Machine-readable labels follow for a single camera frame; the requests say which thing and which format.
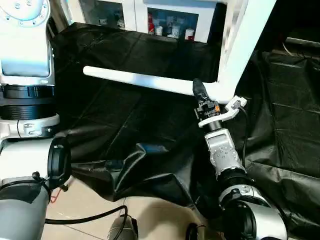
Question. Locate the white plastic table leg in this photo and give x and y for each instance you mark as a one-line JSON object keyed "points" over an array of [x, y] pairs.
{"points": [[145, 80]]}

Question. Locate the large black screen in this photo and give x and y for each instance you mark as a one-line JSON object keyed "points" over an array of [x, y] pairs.
{"points": [[300, 17]]}

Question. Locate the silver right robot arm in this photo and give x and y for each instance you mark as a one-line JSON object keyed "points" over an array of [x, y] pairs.
{"points": [[230, 165]]}

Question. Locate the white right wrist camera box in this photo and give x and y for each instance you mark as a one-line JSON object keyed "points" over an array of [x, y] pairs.
{"points": [[235, 105]]}

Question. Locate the silver metal bar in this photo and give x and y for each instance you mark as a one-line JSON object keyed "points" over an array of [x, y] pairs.
{"points": [[302, 44]]}

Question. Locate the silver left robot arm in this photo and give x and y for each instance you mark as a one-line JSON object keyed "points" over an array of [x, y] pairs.
{"points": [[25, 100]]}

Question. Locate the black plastic mat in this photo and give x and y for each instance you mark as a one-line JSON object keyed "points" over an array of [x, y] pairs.
{"points": [[150, 130]]}

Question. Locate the white plastic table top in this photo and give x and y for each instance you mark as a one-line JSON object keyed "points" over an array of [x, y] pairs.
{"points": [[245, 45]]}

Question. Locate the white glass-door cabinet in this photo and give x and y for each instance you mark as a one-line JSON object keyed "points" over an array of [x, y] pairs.
{"points": [[130, 12]]}

